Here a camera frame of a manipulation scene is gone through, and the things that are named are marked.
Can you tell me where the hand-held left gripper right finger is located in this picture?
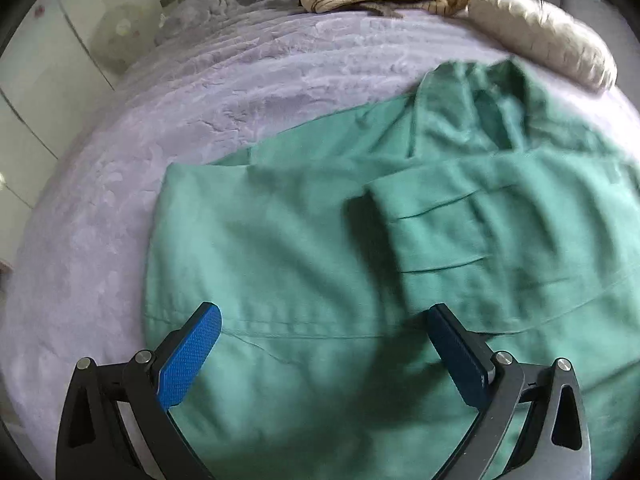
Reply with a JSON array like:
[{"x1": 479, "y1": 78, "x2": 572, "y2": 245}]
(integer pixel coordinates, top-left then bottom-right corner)
[{"x1": 425, "y1": 303, "x2": 593, "y2": 480}]

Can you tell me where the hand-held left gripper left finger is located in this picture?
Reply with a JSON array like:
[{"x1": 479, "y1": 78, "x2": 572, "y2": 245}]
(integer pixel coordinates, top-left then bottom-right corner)
[{"x1": 56, "y1": 302, "x2": 222, "y2": 480}]

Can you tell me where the green shirt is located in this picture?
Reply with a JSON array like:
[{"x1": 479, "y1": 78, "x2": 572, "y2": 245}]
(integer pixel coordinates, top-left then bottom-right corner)
[{"x1": 142, "y1": 58, "x2": 640, "y2": 480}]

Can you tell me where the purple embossed blanket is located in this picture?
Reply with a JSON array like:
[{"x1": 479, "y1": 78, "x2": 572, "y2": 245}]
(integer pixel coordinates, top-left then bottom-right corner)
[{"x1": 0, "y1": 6, "x2": 640, "y2": 480}]

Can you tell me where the white electric fan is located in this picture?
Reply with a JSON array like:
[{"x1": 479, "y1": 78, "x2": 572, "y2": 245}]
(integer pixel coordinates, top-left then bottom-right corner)
[{"x1": 95, "y1": 4, "x2": 151, "y2": 74}]

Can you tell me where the beige quilted pillow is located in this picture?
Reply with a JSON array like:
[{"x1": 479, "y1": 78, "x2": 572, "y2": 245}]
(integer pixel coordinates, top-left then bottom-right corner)
[{"x1": 467, "y1": 0, "x2": 619, "y2": 92}]

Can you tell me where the grey crumpled cloth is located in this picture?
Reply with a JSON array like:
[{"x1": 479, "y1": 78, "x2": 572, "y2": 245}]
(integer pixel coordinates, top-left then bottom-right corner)
[{"x1": 154, "y1": 0, "x2": 302, "y2": 46}]

